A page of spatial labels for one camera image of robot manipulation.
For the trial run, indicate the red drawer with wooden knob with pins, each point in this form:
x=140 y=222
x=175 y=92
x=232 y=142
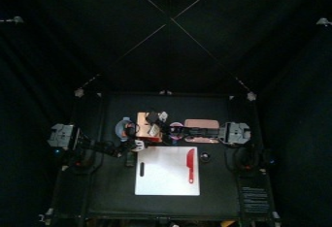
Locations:
x=156 y=139

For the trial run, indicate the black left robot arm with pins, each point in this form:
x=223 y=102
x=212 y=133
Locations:
x=62 y=135

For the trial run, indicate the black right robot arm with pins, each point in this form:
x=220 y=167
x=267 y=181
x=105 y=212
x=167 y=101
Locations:
x=234 y=133

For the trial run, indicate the pink flat tray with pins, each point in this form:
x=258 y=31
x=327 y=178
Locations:
x=203 y=123

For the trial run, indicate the white cutting board with slot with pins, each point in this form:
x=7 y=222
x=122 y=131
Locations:
x=167 y=172

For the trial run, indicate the red toy knife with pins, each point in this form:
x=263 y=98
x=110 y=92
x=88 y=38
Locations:
x=191 y=163

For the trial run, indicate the white text label sticker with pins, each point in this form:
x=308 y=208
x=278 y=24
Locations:
x=255 y=201

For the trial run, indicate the wooden drawer box frame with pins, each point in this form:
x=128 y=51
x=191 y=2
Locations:
x=142 y=124

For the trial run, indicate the left wrist camera mount plate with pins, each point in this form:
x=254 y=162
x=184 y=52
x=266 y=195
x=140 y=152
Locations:
x=140 y=145

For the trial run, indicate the metal frame corner bracket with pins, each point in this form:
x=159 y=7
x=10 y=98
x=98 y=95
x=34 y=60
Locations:
x=78 y=92
x=252 y=96

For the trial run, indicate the metal wall clamp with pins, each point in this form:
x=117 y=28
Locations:
x=18 y=19
x=323 y=21

